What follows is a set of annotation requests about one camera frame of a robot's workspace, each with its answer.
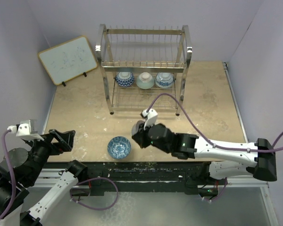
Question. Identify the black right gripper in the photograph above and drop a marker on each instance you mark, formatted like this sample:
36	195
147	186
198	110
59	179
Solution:
140	136

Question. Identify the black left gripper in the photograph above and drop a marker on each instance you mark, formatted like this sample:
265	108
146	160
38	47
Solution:
57	146

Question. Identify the light green celadon bowl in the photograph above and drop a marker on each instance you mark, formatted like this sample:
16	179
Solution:
145	80

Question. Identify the red zigzag patterned bowl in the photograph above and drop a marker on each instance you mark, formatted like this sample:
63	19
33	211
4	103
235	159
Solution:
125	79

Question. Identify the blue floral bowl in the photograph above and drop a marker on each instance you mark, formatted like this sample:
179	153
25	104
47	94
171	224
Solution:
164	80

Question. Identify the white red rimmed bowl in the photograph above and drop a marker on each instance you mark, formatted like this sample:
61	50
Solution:
134	129

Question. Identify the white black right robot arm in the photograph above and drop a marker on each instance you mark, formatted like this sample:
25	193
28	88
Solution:
231	159

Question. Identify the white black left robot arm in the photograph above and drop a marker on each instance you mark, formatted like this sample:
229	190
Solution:
26	153

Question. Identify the stainless steel dish rack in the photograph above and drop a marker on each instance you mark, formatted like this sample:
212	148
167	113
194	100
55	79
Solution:
143	50

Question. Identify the blue patterned bowl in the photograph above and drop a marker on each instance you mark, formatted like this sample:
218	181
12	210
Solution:
119	147

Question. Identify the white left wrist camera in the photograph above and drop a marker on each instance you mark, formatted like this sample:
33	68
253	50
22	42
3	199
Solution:
26	130

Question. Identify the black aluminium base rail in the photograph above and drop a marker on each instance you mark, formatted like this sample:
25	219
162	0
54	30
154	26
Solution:
178	176

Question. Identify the small whiteboard yellow frame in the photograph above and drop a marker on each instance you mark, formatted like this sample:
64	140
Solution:
68	60

